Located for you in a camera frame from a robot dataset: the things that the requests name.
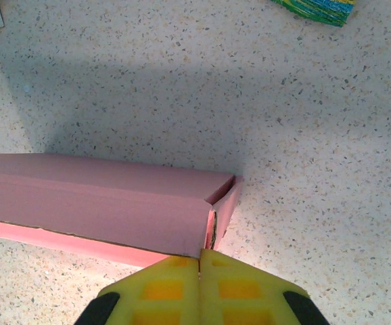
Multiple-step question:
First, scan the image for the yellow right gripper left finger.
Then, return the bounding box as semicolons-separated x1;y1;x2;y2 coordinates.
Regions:
76;255;202;325

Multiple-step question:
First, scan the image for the pink paper box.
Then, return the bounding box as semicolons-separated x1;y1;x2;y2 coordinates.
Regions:
0;152;245;269

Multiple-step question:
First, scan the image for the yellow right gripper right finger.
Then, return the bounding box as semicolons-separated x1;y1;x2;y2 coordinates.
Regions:
199;248;331;325

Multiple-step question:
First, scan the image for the green Fox's candy bag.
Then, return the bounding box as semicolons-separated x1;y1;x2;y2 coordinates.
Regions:
271;0;357;28

